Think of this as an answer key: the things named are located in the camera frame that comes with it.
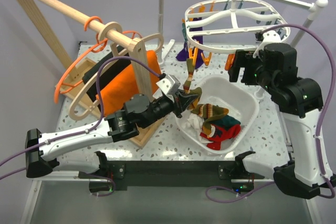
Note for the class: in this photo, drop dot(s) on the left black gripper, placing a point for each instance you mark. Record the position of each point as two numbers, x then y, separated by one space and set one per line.
181 103

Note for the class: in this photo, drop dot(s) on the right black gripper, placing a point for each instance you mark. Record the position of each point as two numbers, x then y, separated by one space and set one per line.
245 59

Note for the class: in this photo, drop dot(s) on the white sock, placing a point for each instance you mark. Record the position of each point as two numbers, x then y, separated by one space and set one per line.
194 122

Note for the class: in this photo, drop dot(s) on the red santa sock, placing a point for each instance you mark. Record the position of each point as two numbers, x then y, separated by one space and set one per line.
219 134
214 146

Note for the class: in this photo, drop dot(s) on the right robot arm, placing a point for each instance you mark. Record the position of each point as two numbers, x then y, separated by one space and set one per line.
300 105

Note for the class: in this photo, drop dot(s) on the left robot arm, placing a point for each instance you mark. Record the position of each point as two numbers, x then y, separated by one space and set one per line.
45 149

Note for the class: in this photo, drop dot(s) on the white clip sock hanger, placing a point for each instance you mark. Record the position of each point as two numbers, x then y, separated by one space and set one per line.
224 17

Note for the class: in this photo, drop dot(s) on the wooden hanger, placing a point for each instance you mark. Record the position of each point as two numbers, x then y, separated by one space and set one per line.
82 106

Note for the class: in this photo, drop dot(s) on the white plastic basin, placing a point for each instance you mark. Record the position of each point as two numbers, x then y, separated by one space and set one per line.
242 105

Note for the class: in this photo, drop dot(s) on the purple sock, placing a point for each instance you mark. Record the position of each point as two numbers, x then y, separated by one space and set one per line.
183 55

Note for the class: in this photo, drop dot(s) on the orange cloth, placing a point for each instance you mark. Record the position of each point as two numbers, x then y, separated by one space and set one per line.
123 87

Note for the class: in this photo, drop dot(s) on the black cloth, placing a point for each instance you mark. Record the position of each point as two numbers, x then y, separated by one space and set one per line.
105 77

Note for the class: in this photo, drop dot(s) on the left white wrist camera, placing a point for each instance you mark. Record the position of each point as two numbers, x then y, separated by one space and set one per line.
168 85

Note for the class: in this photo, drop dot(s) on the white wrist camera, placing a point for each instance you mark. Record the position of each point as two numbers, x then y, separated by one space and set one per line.
168 85
264 39

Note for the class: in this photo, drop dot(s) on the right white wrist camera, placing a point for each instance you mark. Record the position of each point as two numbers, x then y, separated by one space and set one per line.
264 39

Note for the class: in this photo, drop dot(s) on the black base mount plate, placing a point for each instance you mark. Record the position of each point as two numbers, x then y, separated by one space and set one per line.
171 174

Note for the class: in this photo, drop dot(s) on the aluminium frame rail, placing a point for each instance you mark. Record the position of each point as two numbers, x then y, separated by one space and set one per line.
34 192

